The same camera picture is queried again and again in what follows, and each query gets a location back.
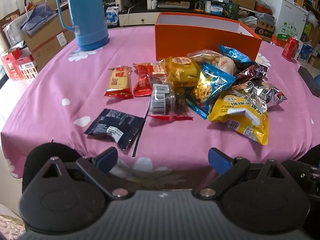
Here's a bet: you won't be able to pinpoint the red snack packet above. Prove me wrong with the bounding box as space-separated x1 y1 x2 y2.
133 62 165 97

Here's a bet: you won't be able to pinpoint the red soda can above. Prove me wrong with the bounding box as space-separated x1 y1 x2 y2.
281 36 299 61

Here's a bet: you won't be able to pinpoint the clear dried fruit packet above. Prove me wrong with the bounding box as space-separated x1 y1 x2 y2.
148 84 193 121

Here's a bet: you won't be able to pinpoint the clear peanut snack bag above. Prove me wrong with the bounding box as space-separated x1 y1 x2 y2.
187 49 236 75

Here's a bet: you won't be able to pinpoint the large cardboard box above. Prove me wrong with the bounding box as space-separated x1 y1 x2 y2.
22 15 75 72

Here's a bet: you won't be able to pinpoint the silver chip bag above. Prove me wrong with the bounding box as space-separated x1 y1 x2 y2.
232 80 287 108

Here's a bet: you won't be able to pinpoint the red gift boxes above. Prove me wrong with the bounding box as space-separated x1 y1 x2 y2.
1 48 38 81

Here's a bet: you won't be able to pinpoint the dark brown snack packet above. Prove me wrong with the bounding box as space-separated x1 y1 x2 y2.
234 62 268 85

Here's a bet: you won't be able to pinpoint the blue snack packet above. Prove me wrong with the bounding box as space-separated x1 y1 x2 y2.
218 44 253 64

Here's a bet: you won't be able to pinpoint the white tv cabinet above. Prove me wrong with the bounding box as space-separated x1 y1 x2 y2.
119 12 160 27

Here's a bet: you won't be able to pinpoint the pink floral tablecloth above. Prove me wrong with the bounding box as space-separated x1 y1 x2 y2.
1 27 319 187

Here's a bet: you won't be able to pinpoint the black rectangular box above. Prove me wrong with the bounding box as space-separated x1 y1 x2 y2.
298 66 320 98

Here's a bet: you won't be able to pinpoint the black snack packet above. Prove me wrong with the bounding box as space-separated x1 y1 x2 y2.
84 108 145 150

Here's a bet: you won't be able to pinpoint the blue biscuit snack bag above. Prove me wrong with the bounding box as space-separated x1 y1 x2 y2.
186 62 235 120

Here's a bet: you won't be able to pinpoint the yellow red cracker packet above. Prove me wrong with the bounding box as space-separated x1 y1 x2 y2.
105 66 133 99

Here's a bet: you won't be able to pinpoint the orange storage box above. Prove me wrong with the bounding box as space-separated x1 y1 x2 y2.
155 12 262 61

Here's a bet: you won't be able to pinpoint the golden yellow snack packet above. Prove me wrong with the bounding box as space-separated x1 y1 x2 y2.
160 57 201 87

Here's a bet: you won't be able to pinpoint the large yellow snack bag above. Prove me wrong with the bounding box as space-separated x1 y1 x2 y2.
208 92 269 145

